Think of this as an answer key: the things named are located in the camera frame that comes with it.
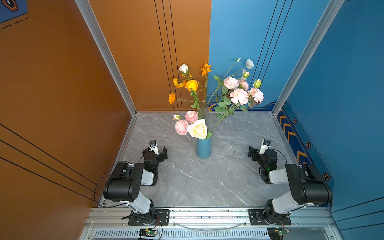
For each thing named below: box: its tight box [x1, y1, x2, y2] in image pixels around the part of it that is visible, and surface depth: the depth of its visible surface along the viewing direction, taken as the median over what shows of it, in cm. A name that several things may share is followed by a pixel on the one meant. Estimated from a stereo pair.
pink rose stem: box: [173, 114, 189, 136], surface depth 69 cm
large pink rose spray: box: [209, 69, 264, 100], surface depth 71 cm
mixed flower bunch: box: [210, 73, 265, 133], surface depth 66 cm
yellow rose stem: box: [185, 79, 200, 119], surface depth 77 cm
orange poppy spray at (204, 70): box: [200, 63, 212, 109], surface depth 93 cm
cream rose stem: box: [186, 118, 213, 140], surface depth 55 cm
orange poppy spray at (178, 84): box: [168, 77, 194, 105], surface depth 81 cm
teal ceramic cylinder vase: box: [196, 138, 212, 159], surface depth 89 cm
